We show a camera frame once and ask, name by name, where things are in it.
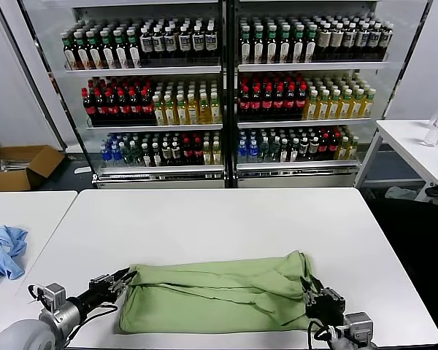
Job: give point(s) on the green cap dark tea bottle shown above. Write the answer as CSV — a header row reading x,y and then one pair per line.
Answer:
x,y
258,51
96,56
246,51
121,55
84,56
72,56
108,55
271,51
298,51
133,55
284,51
310,50

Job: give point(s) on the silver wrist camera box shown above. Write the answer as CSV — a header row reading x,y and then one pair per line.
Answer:
x,y
359,324
53,296

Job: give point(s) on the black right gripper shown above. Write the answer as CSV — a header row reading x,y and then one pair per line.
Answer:
x,y
325,308

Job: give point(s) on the yellow tea bottle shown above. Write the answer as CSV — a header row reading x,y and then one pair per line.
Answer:
x,y
159,114
356,105
323,107
204,113
170,114
215,113
334,107
215,154
367,105
345,106
181,114
343,148
192,113
206,155
312,107
353,147

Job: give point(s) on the grey crumpled bag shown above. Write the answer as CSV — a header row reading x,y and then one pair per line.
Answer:
x,y
399,192

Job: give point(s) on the dark tea bottle white label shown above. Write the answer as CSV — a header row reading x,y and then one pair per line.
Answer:
x,y
145,156
283,152
293,152
155,156

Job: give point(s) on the blue water bottle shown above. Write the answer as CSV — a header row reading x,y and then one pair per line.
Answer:
x,y
115,156
253,153
105,156
243,153

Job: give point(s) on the white cap dark label bottle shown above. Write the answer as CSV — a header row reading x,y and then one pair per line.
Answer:
x,y
184,43
198,42
146,44
211,41
349,38
387,36
362,38
157,43
374,37
170,43

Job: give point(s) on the clear green water bottle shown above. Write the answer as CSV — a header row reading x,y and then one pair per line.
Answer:
x,y
135,156
125,156
273,152
263,152

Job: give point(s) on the white flat floor plate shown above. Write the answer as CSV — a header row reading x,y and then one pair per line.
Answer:
x,y
82,170

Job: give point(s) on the glass door black frame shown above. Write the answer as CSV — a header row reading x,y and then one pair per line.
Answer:
x,y
52,77
410,54

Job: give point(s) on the open brown cardboard box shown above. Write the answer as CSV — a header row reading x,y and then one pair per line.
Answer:
x,y
40,160

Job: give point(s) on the crumpled blue cloth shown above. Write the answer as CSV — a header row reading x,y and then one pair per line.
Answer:
x,y
3,251

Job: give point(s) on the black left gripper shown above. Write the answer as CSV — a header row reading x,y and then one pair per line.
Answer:
x,y
98,293

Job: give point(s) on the white drinks display shelf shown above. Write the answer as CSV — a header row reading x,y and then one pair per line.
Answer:
x,y
149,70
314,66

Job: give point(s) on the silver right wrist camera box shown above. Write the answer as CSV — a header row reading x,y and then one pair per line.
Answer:
x,y
359,324

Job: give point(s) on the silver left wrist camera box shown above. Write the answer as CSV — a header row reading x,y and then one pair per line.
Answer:
x,y
53,296

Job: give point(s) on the beige label dark bottle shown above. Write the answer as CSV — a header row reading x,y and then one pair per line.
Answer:
x,y
303,150
313,149
175,155
165,155
325,40
337,39

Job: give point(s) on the grey metal rods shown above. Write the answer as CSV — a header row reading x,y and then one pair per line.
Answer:
x,y
11,166

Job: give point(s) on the white side table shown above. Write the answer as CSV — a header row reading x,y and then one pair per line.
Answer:
x,y
405,135

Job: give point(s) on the grey silver left robot arm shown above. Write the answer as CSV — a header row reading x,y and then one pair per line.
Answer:
x,y
22,335

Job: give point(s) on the light green polo shirt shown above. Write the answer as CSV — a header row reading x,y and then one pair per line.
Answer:
x,y
204,291

